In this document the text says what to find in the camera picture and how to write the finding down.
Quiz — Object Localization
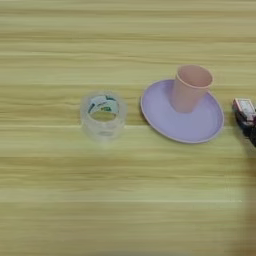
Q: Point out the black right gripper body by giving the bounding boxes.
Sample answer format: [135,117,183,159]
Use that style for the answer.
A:
[244,124,256,148]

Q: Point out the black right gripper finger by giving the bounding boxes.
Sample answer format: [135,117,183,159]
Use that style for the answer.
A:
[234,111,255,130]

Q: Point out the small red and blue box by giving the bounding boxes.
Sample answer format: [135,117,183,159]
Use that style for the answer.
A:
[232,97,256,122]

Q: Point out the pink plastic cup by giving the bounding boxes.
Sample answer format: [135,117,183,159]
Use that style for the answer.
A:
[171,64,214,114]

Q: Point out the round purple plate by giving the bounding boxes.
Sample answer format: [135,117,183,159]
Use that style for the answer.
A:
[139,78,225,145]

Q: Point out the clear packing tape roll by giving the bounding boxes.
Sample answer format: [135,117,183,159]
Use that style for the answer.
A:
[79,90,128,143]

